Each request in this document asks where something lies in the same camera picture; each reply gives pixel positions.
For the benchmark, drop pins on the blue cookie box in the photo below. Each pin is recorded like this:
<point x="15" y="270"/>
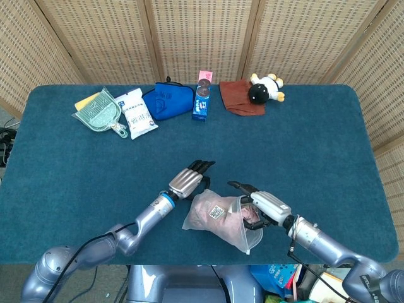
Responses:
<point x="201" y="102"/>

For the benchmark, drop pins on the black white plush toy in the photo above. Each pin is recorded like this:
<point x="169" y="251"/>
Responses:
<point x="263" y="90"/>

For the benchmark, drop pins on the blue fabric pouch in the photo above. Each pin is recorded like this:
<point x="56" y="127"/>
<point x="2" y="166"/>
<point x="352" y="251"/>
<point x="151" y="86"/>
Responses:
<point x="168" y="101"/>

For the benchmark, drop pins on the translucent white zip bag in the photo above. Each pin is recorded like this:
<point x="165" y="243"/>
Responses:
<point x="202" y="217"/>

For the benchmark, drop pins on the grey robot torso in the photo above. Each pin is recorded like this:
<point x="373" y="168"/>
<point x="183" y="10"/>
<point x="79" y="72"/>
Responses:
<point x="189" y="284"/>

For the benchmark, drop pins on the pink small box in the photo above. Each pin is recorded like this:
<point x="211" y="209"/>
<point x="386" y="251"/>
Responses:
<point x="205" y="75"/>

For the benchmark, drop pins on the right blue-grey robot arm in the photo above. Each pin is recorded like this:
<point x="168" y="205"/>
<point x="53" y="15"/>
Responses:
<point x="325" y="243"/>

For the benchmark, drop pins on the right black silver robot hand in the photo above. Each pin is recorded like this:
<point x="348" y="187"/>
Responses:
<point x="271" y="206"/>

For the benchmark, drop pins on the blue printed carton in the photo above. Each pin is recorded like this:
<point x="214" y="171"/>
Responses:
<point x="271" y="274"/>

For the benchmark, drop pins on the green dustpan set in wrap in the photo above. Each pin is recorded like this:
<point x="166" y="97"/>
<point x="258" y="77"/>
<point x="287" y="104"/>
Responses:
<point x="101" y="115"/>

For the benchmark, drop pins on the blue carpet table cover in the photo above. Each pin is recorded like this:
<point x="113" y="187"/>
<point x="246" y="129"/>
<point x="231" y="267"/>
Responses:
<point x="284" y="151"/>

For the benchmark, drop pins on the woven wicker folding screen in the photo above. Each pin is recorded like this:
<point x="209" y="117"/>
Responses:
<point x="202" y="38"/>

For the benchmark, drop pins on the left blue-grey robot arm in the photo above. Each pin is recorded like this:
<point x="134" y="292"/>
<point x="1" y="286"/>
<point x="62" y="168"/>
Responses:
<point x="139" y="224"/>

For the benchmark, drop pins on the yellow flat pack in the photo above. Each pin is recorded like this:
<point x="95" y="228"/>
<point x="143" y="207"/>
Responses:
<point x="84" y="101"/>

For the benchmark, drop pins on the brown folded cloth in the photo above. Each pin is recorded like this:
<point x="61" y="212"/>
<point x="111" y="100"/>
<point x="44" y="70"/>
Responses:
<point x="240" y="99"/>

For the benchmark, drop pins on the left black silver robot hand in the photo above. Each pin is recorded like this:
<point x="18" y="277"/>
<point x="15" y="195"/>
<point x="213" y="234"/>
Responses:
<point x="186" y="181"/>

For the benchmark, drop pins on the white printed pouch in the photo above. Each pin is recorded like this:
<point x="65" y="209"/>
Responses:
<point x="137" y="115"/>

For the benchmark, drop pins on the cream covered book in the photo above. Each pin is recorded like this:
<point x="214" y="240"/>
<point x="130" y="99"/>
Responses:
<point x="325" y="284"/>

